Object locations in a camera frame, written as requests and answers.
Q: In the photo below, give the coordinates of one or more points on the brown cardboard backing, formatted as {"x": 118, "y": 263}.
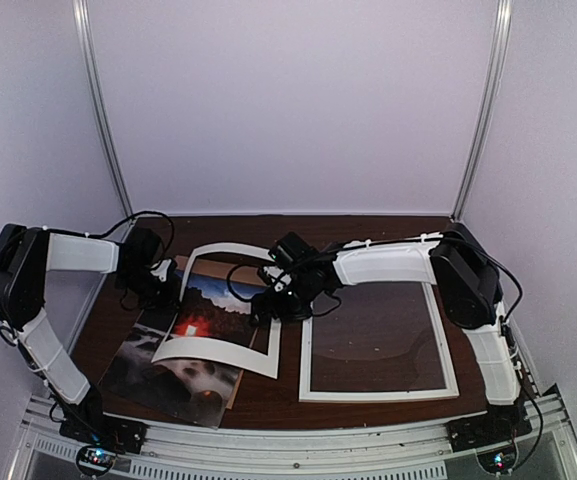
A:
{"x": 219, "y": 270}

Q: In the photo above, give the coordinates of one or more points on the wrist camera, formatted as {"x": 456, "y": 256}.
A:
{"x": 292, "y": 254}
{"x": 140, "y": 248}

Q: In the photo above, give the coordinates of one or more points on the white photo mat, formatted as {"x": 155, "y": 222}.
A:
{"x": 206, "y": 348}

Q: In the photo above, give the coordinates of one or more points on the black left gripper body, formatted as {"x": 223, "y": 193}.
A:
{"x": 151, "y": 294}

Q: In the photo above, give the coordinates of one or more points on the white picture frame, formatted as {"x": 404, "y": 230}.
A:
{"x": 324, "y": 305}

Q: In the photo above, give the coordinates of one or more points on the left aluminium corner post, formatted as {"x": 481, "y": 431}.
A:
{"x": 84, "y": 31}

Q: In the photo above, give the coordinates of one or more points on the aluminium corner post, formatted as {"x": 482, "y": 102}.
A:
{"x": 494, "y": 74}
{"x": 84, "y": 31}

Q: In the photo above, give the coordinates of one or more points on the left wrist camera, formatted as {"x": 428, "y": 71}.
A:
{"x": 140, "y": 248}

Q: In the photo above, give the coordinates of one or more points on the clear acrylic sheet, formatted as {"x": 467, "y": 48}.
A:
{"x": 380, "y": 339}

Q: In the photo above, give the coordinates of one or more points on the aluminium front rail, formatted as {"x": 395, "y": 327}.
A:
{"x": 420, "y": 450}

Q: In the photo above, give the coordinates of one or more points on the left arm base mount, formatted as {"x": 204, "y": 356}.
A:
{"x": 104, "y": 437}

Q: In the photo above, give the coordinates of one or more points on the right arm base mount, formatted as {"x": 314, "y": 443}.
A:
{"x": 492, "y": 436}

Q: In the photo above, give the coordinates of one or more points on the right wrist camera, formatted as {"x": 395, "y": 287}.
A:
{"x": 292, "y": 254}

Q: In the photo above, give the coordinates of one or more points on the landscape photo print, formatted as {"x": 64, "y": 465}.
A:
{"x": 208, "y": 309}

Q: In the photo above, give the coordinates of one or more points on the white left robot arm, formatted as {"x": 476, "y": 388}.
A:
{"x": 28, "y": 255}

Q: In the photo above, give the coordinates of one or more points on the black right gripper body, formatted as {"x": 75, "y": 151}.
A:
{"x": 297, "y": 304}

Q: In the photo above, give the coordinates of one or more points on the dark volcano photo print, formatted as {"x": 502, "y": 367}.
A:
{"x": 194, "y": 391}

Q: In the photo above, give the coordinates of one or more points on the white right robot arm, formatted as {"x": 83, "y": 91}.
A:
{"x": 466, "y": 277}

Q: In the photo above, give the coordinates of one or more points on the right aluminium corner post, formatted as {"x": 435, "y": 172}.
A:
{"x": 494, "y": 74}

